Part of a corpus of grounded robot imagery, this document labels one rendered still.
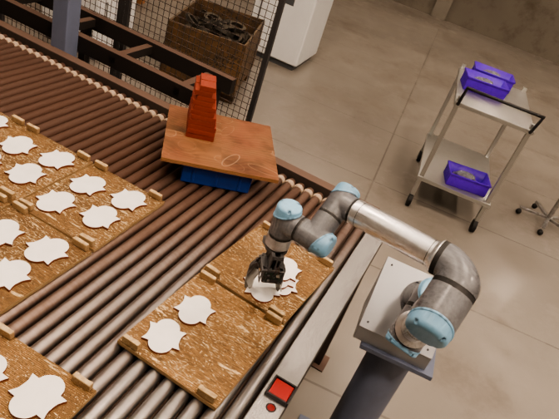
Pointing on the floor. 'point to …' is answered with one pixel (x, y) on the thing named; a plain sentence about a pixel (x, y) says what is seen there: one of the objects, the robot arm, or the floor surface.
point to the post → (66, 25)
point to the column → (374, 384)
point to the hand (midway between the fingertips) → (261, 286)
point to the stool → (542, 214)
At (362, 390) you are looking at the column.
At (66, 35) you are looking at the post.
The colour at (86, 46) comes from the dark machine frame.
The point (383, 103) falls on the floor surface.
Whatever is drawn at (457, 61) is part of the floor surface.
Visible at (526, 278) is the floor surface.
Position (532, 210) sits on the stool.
